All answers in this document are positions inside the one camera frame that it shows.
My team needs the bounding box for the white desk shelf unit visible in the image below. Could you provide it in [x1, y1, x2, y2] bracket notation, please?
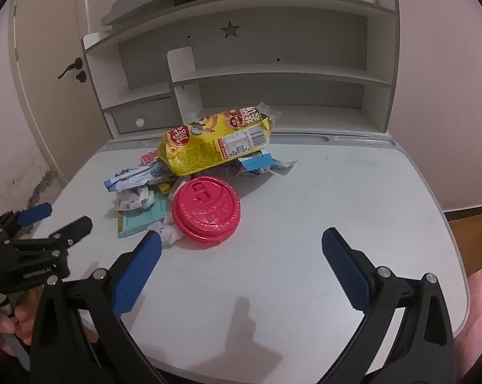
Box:
[83, 0, 400, 140]

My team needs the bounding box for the black door handle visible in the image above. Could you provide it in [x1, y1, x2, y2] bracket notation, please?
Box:
[57, 58, 84, 80]

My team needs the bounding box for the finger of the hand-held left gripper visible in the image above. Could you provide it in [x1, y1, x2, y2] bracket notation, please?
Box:
[5, 216, 93, 257]
[0, 203, 53, 241]

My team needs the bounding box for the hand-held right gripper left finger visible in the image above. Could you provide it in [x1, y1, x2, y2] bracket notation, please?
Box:
[30, 231, 170, 384]

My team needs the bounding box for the red plastic cup lid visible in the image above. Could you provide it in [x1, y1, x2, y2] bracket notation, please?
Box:
[171, 176, 241, 244]

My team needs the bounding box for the person's bare leg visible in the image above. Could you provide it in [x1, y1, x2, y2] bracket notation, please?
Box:
[453, 260, 482, 384]

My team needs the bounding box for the cream door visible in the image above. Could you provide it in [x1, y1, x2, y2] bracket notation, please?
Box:
[9, 0, 106, 177]

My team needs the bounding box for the blue white foil wrapper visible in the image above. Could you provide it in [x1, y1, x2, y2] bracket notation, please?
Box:
[103, 163, 178, 193]

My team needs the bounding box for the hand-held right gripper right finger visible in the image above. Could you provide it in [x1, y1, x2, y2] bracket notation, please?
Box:
[321, 227, 454, 384]

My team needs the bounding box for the yellow snack bag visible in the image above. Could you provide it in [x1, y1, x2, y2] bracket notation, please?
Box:
[161, 102, 284, 177]

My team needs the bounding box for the crumpled patterned paper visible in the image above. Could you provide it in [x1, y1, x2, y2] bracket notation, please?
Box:
[112, 186, 154, 212]

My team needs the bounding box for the white crumpled tissue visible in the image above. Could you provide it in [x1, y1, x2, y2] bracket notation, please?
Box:
[147, 216, 183, 249]

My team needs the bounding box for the grey drawer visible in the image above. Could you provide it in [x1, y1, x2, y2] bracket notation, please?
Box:
[113, 104, 178, 133]

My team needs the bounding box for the person's left hand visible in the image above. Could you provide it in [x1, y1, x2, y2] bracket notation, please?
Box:
[0, 288, 39, 358]

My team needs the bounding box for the teal paper card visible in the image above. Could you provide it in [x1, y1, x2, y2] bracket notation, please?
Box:
[117, 192, 178, 239]

